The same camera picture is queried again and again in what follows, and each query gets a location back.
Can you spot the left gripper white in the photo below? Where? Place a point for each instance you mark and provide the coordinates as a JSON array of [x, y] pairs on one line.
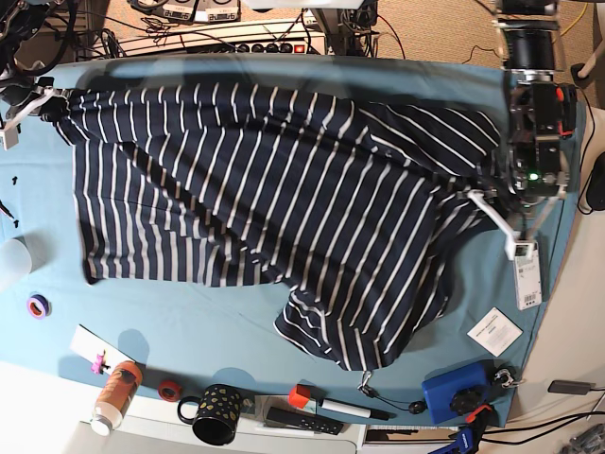
[[518, 218]]

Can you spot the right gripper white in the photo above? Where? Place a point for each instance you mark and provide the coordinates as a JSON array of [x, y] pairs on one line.
[[37, 97]]

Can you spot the navy white striped t-shirt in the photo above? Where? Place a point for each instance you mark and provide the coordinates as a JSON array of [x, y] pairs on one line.
[[358, 207]]

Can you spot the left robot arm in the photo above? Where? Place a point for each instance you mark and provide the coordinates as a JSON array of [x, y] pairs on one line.
[[528, 173]]

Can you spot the clear plastic blister pack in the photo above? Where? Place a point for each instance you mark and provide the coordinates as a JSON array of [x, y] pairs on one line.
[[527, 279]]

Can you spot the black computer mouse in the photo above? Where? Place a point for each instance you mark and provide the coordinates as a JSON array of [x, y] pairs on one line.
[[595, 193]]

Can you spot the small orange black tool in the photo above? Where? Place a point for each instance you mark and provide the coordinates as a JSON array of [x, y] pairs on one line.
[[568, 99]]

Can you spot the white square paper packet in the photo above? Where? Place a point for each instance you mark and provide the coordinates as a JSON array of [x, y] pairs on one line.
[[495, 332]]

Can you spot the translucent white cup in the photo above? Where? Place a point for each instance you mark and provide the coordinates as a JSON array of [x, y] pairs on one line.
[[15, 262]]

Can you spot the silver carabiner keyring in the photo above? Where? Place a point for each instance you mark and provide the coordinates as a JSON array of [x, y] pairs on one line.
[[504, 378]]

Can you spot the blue plastic box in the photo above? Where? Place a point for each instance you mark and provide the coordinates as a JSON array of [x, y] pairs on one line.
[[439, 390]]

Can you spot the purple tape roll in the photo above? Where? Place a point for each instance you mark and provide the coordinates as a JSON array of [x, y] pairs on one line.
[[38, 307]]

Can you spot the black knob on box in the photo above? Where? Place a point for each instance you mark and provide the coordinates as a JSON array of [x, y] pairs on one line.
[[466, 401]]

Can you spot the black power adapter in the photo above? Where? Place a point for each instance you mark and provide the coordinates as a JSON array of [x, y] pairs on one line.
[[569, 387]]

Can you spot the black power strip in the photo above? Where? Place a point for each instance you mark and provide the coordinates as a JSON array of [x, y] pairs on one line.
[[282, 48]]

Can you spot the white paper sheet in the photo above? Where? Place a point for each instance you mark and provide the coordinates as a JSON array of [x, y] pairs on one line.
[[87, 345]]

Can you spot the blue orange clamp bottom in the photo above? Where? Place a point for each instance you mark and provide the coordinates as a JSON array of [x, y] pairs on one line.
[[468, 438]]

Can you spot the white black marker pen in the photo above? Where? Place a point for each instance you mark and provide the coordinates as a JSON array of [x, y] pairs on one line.
[[354, 410]]

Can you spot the orange red cube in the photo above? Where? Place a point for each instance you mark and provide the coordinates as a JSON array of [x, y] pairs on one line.
[[299, 396]]

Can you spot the orange bottle white cap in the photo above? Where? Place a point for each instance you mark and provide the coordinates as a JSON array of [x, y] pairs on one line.
[[115, 398]]

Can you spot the black remote control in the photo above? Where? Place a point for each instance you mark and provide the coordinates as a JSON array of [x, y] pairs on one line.
[[305, 421]]

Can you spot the teal table cloth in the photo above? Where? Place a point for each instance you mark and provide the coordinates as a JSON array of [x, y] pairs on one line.
[[198, 335]]

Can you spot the red tape roll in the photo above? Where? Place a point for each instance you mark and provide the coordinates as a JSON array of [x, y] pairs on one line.
[[170, 391]]

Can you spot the black mug gold pattern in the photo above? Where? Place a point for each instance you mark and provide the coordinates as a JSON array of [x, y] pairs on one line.
[[217, 414]]

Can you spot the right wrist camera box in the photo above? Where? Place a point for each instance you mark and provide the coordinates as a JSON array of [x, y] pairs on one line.
[[9, 138]]

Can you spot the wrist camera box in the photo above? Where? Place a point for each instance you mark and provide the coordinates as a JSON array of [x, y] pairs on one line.
[[9, 138], [519, 248]]

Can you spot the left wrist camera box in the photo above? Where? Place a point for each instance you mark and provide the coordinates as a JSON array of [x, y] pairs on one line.
[[519, 248]]

